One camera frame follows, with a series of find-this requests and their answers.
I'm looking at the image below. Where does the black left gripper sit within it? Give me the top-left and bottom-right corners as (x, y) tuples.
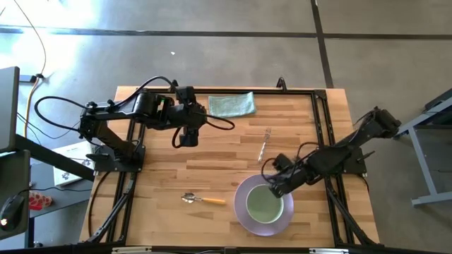
(179, 121), (202, 149)

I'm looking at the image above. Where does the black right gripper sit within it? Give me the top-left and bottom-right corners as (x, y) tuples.
(268, 167), (302, 199)

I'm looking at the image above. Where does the pale green bowl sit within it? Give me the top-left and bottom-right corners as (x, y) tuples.
(245, 183), (285, 225)

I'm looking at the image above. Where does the purple plate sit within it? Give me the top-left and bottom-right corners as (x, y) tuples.
(234, 174), (295, 237)

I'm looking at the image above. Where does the silver fork clear handle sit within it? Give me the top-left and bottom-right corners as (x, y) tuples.
(257, 127), (273, 164)

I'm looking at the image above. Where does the teal cloth towel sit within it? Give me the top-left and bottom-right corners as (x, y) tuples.
(208, 91), (257, 119)

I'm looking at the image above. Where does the spoon with orange handle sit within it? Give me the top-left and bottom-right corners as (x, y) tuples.
(181, 192), (227, 207)

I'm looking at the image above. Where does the white cardboard box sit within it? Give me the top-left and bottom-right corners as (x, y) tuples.
(52, 140), (95, 188)

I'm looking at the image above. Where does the blue grey metal table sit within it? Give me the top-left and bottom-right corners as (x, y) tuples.
(393, 87), (452, 207)

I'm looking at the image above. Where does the red patterned packet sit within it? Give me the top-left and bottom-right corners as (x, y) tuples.
(28, 191), (54, 212)

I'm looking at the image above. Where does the dark grey mouse pad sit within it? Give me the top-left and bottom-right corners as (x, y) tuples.
(0, 149), (32, 241)

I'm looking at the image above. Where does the black power adapter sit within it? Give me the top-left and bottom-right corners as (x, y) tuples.
(18, 73), (46, 85)

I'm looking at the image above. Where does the grey computer monitor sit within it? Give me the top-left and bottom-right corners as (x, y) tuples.
(0, 66), (20, 153)

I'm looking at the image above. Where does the black computer mouse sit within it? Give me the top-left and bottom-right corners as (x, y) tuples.
(0, 193), (26, 233)

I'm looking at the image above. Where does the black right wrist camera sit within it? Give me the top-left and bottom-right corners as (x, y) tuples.
(273, 153), (294, 172)

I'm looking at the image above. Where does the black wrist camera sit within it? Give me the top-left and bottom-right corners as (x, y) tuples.
(273, 153), (294, 172)
(176, 85), (197, 105)

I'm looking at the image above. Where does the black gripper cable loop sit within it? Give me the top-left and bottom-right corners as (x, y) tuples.
(203, 112), (236, 131)

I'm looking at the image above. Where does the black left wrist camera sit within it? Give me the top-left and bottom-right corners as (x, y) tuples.
(176, 85), (197, 105)

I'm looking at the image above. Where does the black arm cable arched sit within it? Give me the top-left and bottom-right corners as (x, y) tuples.
(114, 75), (179, 107)

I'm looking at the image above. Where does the silver bracket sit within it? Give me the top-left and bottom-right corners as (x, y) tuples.
(111, 247), (153, 254)
(309, 248), (350, 254)

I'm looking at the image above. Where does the black aluminium rig frame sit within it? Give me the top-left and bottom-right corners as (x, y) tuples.
(83, 87), (381, 248)

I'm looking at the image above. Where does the black cable under base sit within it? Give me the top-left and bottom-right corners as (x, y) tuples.
(87, 171), (111, 238)

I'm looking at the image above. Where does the black arm cable large loop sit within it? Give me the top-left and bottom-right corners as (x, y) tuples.
(33, 95), (90, 133)

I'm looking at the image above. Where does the yellow floor cable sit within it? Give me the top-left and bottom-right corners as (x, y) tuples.
(22, 76), (40, 139)

